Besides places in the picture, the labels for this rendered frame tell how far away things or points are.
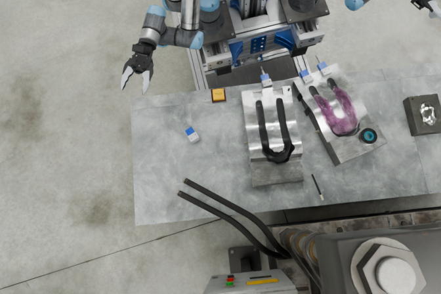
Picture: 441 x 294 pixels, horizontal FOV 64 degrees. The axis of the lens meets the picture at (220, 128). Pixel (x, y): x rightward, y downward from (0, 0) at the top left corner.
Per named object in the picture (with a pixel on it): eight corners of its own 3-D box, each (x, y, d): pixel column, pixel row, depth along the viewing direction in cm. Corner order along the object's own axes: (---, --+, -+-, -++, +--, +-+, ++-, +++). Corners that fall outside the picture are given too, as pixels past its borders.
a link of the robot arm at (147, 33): (159, 31, 133) (138, 25, 133) (156, 41, 132) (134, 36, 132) (161, 40, 141) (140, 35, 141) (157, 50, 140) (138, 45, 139)
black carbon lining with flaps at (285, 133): (254, 102, 187) (254, 96, 178) (283, 98, 187) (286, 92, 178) (262, 166, 178) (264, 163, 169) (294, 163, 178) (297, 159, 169)
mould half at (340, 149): (292, 84, 196) (295, 77, 185) (334, 67, 197) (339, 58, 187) (335, 167, 183) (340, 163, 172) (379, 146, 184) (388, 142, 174)
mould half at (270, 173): (241, 96, 196) (241, 88, 183) (287, 91, 195) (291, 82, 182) (252, 187, 183) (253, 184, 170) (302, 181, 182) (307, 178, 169)
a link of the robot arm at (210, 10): (217, 24, 170) (216, 8, 157) (190, 20, 171) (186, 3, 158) (222, 2, 173) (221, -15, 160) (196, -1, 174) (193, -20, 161)
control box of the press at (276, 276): (222, 248, 252) (199, 284, 110) (264, 244, 251) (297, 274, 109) (225, 281, 246) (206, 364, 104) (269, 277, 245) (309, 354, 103)
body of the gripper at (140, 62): (151, 78, 138) (158, 51, 141) (148, 70, 130) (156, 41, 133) (131, 74, 138) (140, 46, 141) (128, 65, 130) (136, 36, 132)
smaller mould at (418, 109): (402, 100, 190) (408, 96, 183) (430, 97, 190) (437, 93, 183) (411, 136, 185) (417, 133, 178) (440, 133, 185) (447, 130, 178)
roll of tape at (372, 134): (357, 143, 175) (359, 141, 171) (359, 128, 176) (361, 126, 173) (373, 147, 174) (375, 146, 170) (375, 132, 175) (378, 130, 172)
